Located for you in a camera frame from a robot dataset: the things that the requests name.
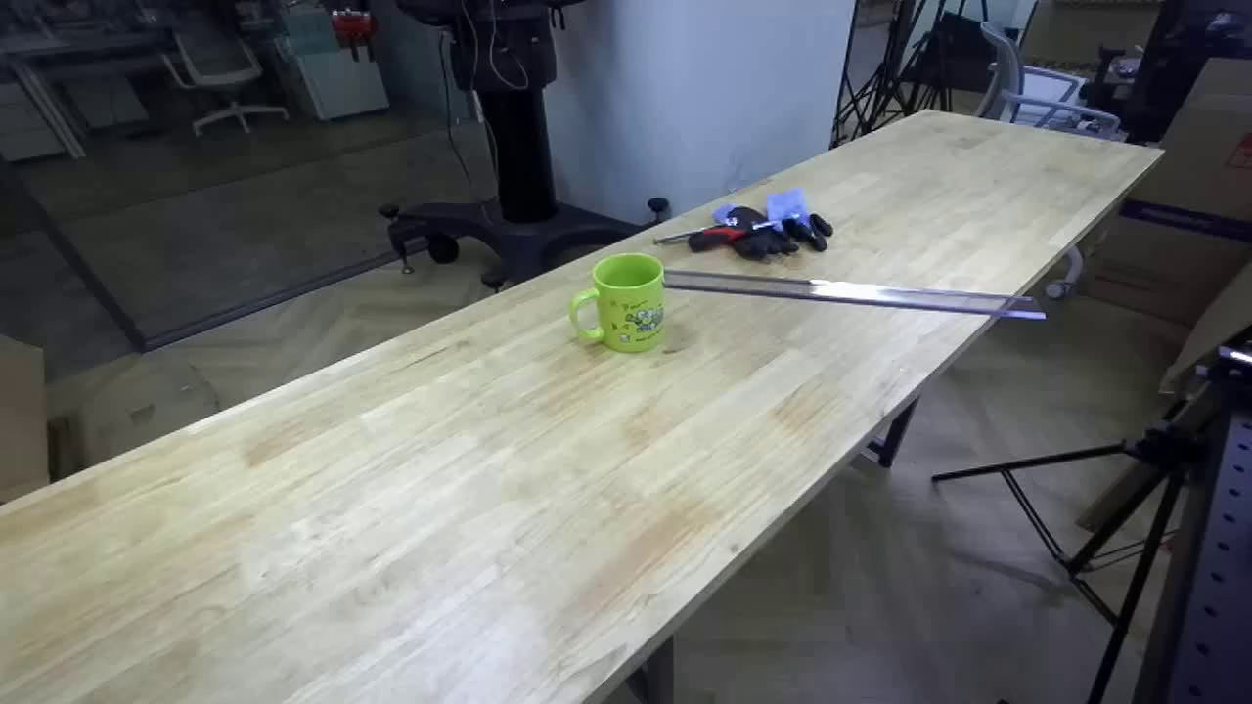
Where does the red handled tool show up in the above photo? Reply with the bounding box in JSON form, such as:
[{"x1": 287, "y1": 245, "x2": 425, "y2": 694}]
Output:
[{"x1": 653, "y1": 222, "x2": 749, "y2": 254}]

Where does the cardboard box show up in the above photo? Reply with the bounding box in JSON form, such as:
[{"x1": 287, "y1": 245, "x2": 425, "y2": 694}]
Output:
[{"x1": 0, "y1": 333, "x2": 53, "y2": 509}]

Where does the white office chair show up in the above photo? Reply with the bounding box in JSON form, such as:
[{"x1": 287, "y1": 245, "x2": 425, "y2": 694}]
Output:
[{"x1": 157, "y1": 15, "x2": 293, "y2": 142}]

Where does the white cabinet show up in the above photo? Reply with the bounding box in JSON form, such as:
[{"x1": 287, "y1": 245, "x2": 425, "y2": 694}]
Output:
[{"x1": 270, "y1": 2, "x2": 395, "y2": 125}]

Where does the green plastic cup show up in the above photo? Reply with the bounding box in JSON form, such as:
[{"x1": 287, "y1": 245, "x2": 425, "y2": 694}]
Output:
[{"x1": 566, "y1": 249, "x2": 674, "y2": 354}]

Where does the metal frame chair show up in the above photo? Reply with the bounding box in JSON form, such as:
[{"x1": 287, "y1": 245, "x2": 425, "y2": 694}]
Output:
[{"x1": 974, "y1": 22, "x2": 1128, "y2": 142}]

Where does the black table leg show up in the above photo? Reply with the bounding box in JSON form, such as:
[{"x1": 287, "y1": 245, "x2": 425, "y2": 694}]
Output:
[{"x1": 863, "y1": 393, "x2": 922, "y2": 473}]

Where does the long metal ruler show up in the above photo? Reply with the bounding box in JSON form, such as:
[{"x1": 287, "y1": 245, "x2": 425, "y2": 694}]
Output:
[{"x1": 662, "y1": 267, "x2": 1051, "y2": 325}]

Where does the perforated metal panel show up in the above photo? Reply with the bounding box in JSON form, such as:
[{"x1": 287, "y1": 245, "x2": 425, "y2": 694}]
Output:
[{"x1": 1160, "y1": 409, "x2": 1252, "y2": 704}]

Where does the black tripod stand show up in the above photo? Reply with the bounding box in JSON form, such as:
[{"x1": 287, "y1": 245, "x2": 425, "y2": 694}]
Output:
[{"x1": 928, "y1": 340, "x2": 1252, "y2": 704}]

